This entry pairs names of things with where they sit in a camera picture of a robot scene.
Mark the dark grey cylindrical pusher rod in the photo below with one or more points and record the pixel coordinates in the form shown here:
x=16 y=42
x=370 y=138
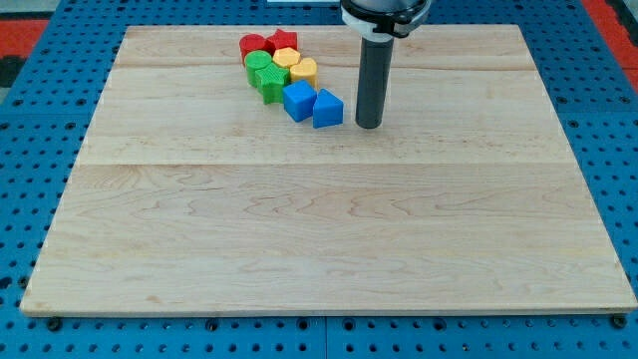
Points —
x=374 y=70

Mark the blue triangle block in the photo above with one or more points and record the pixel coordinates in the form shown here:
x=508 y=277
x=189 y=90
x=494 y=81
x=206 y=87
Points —
x=328 y=110

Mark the blue cube block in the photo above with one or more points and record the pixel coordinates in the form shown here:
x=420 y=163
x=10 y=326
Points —
x=299 y=99

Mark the yellow heart block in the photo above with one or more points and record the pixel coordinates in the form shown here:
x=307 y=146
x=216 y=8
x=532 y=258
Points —
x=306 y=69

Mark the yellow hexagon block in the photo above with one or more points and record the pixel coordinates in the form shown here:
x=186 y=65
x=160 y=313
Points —
x=286 y=57

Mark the red star block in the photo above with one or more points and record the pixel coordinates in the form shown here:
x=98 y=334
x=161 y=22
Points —
x=281 y=39

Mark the green star block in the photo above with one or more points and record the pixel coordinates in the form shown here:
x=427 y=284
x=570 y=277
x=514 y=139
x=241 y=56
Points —
x=270 y=82

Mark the green cylinder block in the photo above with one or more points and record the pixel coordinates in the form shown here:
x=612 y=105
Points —
x=254 y=61

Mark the red cylinder block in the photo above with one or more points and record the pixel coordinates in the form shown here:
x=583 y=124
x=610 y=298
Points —
x=253 y=42

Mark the light wooden board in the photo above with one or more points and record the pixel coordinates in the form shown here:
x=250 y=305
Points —
x=190 y=197

